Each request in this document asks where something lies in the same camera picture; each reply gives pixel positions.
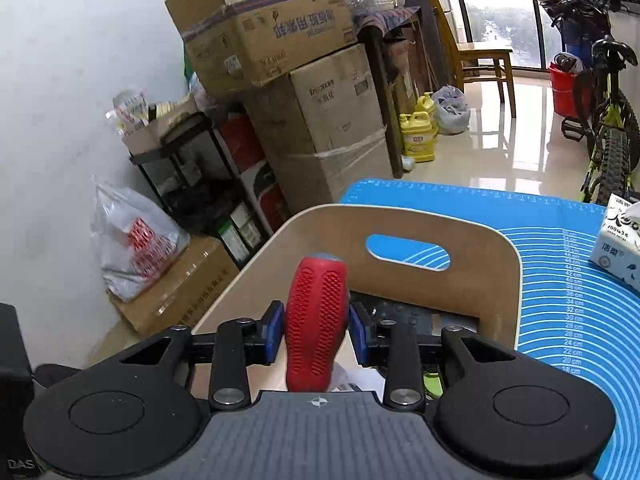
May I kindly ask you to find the beige plastic bin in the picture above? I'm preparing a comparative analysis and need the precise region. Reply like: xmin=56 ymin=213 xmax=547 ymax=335
xmin=194 ymin=204 xmax=522 ymax=348

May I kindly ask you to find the floor cardboard box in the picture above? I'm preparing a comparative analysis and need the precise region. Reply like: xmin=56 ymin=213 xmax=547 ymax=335
xmin=107 ymin=236 xmax=239 ymax=338

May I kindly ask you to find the white red plastic bag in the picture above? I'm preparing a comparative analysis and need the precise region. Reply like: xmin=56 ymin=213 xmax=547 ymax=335
xmin=91 ymin=178 xmax=191 ymax=302

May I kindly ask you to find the black metal shelf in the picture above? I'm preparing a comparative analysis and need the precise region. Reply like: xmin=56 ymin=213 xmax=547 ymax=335
xmin=129 ymin=112 xmax=270 ymax=268

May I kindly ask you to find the blue silicone mat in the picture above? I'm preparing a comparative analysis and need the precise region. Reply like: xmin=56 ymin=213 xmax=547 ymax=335
xmin=342 ymin=179 xmax=639 ymax=479

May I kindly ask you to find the yellow detergent jug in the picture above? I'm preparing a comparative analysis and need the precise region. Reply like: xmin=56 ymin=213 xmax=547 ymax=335
xmin=399 ymin=112 xmax=438 ymax=162

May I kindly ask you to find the lower taped cardboard box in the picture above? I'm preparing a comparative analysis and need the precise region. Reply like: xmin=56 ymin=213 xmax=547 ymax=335
xmin=243 ymin=44 xmax=393 ymax=214

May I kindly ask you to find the grey plastic bag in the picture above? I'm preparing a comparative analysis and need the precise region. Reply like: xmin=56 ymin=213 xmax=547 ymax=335
xmin=432 ymin=84 xmax=471 ymax=134

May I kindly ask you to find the white tissue pack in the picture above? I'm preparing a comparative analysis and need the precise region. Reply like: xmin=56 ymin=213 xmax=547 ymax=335
xmin=590 ymin=194 xmax=640 ymax=292

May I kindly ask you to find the wooden chair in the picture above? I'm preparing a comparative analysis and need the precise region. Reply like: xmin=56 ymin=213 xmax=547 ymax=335
xmin=428 ymin=0 xmax=516 ymax=118

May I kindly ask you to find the upper cardboard box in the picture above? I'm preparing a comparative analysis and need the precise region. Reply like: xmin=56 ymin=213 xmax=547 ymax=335
xmin=165 ymin=0 xmax=356 ymax=98

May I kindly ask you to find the green black bicycle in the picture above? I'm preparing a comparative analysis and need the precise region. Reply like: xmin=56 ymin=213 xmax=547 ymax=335
xmin=536 ymin=0 xmax=639 ymax=205

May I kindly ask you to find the red bucket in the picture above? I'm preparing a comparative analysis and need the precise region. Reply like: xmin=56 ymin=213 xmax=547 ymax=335
xmin=548 ymin=62 xmax=578 ymax=119

